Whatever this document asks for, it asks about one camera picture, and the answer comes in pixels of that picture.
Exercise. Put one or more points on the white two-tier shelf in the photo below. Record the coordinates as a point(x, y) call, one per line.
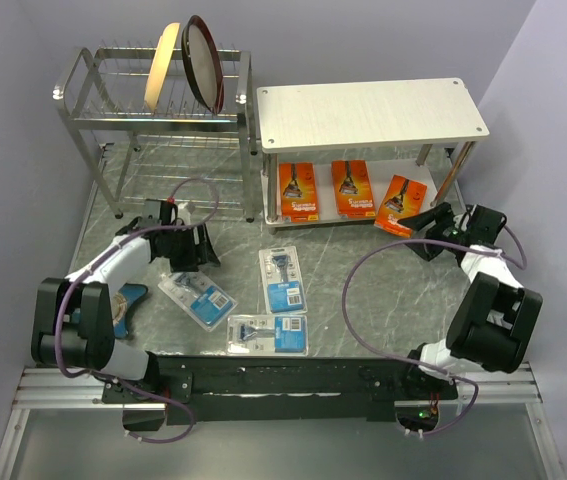
point(423, 129)

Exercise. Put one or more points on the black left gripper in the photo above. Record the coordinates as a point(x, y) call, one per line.
point(198, 254)

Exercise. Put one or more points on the cream plate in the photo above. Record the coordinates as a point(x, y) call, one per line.
point(160, 65)

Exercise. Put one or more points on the dark brown plate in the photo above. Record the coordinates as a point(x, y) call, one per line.
point(202, 65)

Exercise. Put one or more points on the blue razor blister pack front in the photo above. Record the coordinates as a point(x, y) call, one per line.
point(267, 335)

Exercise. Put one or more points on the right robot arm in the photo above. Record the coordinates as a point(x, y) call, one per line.
point(493, 325)

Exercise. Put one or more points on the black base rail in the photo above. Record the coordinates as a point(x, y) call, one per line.
point(220, 388)

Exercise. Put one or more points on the blue star-shaped dish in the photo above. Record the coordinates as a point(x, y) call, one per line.
point(122, 306)

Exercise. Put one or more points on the blue razor blister pack left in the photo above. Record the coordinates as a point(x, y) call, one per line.
point(199, 297)

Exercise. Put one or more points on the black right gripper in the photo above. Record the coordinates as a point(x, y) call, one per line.
point(439, 214)

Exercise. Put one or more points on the orange razor box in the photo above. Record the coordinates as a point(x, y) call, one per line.
point(352, 189)
point(403, 199)
point(298, 192)

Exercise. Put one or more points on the blue razor blister pack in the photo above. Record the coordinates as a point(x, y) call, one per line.
point(282, 283)
point(199, 297)
point(267, 335)

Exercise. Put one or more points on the steel dish rack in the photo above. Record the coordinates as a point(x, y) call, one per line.
point(101, 91)

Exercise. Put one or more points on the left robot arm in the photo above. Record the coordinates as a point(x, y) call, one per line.
point(74, 319)

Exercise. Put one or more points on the blue razor blister pack centre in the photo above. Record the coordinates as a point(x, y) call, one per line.
point(282, 283)

